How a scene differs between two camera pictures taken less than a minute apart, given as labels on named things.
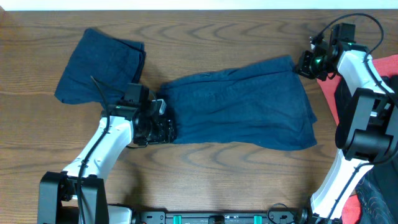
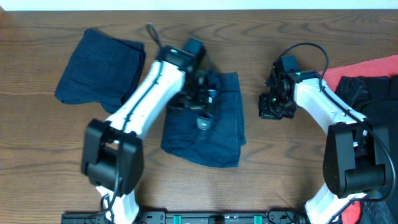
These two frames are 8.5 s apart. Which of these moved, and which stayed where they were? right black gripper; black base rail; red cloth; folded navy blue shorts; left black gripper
Moved: right black gripper; left black gripper
Stayed: red cloth; black base rail; folded navy blue shorts
